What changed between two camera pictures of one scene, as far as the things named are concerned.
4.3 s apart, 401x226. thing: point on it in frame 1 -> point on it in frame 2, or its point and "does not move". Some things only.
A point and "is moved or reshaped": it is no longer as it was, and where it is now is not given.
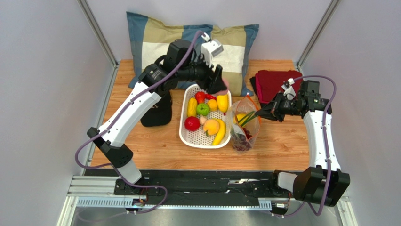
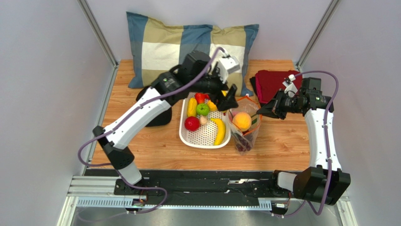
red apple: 192,124 does not move
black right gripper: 278,106 does not move
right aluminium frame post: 332,7 does not move
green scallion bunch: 252,115 -> 254,121
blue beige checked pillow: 149,38 does not move
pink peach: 225,92 is moved or reshaped
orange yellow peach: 212,126 -> 242,120
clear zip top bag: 245,125 does not move
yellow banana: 220,135 does not move
